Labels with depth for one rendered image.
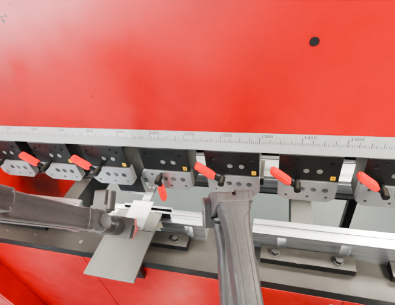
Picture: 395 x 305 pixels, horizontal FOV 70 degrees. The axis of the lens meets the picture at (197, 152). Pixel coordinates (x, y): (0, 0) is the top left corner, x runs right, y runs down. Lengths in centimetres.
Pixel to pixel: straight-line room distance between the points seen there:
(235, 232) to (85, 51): 53
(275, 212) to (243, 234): 177
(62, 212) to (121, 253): 39
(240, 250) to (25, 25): 68
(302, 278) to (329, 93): 64
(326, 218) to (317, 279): 131
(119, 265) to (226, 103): 63
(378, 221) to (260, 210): 82
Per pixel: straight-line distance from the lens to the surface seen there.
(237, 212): 58
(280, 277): 107
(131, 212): 113
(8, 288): 196
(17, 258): 168
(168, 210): 111
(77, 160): 95
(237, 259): 56
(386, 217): 249
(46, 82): 87
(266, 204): 238
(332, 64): 63
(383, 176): 83
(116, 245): 107
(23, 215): 62
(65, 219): 71
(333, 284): 109
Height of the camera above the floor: 183
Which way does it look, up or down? 39 degrees down
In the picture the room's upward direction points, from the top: 10 degrees counter-clockwise
